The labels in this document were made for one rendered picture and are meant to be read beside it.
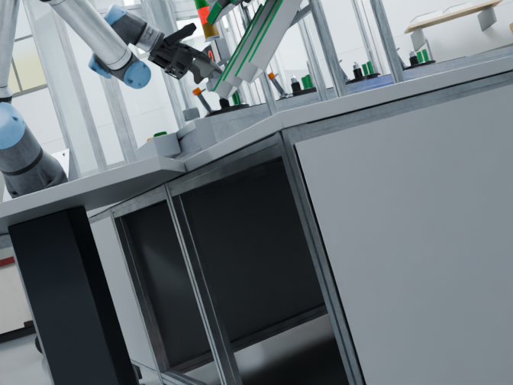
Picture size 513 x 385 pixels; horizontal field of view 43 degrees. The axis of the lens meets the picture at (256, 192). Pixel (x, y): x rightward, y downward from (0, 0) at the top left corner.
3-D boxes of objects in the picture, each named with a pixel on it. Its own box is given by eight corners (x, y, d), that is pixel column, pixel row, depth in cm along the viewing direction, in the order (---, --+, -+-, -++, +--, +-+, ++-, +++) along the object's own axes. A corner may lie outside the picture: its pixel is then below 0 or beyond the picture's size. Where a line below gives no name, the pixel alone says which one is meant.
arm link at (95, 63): (100, 76, 176) (119, 40, 175) (80, 63, 183) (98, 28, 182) (121, 87, 183) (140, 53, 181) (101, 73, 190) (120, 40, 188)
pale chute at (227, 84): (238, 88, 158) (223, 79, 157) (227, 100, 171) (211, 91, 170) (289, -5, 163) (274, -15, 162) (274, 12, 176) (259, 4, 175)
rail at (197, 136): (204, 156, 169) (192, 117, 169) (124, 195, 249) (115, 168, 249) (223, 152, 172) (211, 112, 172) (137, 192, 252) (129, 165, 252)
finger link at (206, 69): (217, 87, 189) (188, 72, 188) (224, 69, 191) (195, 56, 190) (219, 82, 186) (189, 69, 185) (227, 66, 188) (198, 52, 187)
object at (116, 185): (-177, 270, 128) (-181, 257, 128) (9, 234, 218) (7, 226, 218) (161, 169, 126) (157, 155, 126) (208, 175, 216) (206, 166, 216)
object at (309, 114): (283, 127, 114) (279, 111, 114) (104, 209, 249) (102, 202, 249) (722, 15, 175) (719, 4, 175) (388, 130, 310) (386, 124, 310)
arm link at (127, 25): (98, 27, 185) (112, 1, 184) (132, 47, 188) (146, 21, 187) (98, 28, 177) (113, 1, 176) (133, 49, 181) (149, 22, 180)
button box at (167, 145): (159, 158, 180) (153, 136, 180) (139, 169, 199) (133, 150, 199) (182, 152, 183) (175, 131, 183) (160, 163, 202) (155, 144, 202)
